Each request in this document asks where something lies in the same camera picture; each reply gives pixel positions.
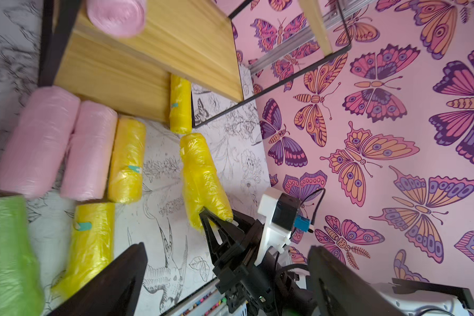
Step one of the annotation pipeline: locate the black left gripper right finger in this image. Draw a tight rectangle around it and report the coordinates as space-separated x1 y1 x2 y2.
308 246 403 315

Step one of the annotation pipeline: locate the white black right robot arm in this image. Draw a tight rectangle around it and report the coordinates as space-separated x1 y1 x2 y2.
200 209 474 315

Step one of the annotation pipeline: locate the pink roll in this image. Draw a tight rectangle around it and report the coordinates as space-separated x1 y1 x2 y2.
60 101 118 201
86 0 147 38
0 86 80 199

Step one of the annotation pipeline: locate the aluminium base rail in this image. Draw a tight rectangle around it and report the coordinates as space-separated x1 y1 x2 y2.
162 278 250 316

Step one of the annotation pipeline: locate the wooden three-tier shelf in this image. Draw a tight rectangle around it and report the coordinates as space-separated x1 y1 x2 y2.
37 0 352 128

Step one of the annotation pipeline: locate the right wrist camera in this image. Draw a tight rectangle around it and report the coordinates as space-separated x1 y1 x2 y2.
254 188 313 266

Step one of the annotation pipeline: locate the yellow roll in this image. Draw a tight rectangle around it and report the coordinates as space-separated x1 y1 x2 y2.
52 203 115 300
107 116 146 204
180 133 233 233
169 74 192 135

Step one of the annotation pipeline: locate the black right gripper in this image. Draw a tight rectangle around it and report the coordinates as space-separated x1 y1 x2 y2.
200 208 316 315

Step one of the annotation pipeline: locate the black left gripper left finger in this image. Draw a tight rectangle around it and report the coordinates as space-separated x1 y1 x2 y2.
50 242 147 316

